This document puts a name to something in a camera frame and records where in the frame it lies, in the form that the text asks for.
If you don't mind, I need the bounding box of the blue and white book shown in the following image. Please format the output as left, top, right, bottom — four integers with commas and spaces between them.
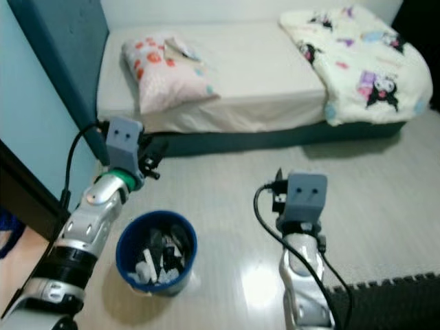
164, 38, 204, 64

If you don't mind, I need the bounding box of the cream cartoon print blanket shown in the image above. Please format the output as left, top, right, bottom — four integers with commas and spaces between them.
278, 5, 434, 127

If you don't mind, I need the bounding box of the pink pillow with orange spots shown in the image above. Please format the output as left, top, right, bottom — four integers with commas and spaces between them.
122, 36, 221, 116

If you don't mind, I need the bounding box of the white paper rubbish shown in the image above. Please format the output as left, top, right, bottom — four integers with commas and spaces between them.
131, 247, 179, 284

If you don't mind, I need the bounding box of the blue round trash bin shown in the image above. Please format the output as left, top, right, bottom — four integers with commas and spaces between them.
115, 210, 198, 298

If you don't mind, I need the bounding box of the blue bag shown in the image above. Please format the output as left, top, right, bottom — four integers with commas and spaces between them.
0, 210, 27, 252

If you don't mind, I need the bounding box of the black foam floor mat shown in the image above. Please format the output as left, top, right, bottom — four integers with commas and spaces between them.
324, 275, 440, 330

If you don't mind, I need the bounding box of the black tall furniture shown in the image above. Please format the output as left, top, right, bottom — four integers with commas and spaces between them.
392, 0, 440, 112

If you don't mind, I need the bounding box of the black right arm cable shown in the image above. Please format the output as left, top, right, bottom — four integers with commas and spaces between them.
253, 182, 355, 330

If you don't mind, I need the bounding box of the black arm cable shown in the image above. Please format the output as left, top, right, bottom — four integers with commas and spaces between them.
253, 182, 355, 330
3, 122, 111, 317

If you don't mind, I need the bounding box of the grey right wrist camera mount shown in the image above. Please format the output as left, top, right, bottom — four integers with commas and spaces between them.
278, 172, 329, 224

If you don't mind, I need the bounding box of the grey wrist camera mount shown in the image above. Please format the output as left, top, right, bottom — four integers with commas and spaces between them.
107, 115, 144, 173
278, 172, 329, 224

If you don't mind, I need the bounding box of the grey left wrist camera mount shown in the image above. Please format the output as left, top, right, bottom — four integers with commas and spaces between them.
107, 115, 144, 173

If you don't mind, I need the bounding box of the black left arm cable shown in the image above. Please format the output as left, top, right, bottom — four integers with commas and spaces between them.
3, 122, 111, 317

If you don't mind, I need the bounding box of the dark teal bed frame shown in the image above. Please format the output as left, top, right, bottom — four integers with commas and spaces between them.
10, 0, 406, 162

